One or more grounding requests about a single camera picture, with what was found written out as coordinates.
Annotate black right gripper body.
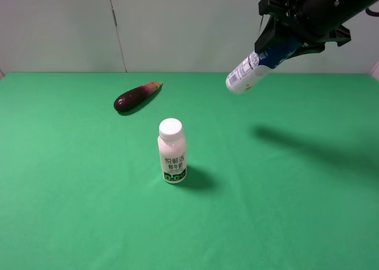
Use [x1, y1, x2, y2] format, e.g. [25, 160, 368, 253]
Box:
[258, 0, 378, 47]

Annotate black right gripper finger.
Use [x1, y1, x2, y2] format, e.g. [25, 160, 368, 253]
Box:
[255, 15, 292, 54]
[288, 43, 325, 59]

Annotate blue and white bottle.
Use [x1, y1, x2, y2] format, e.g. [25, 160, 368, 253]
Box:
[226, 36, 302, 94]

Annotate green tablecloth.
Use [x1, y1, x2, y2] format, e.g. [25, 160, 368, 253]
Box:
[1, 73, 378, 269]

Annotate white milk bottle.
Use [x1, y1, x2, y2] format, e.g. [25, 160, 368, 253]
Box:
[158, 118, 187, 184]

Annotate purple eggplant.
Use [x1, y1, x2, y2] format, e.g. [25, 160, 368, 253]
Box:
[114, 81, 163, 115]

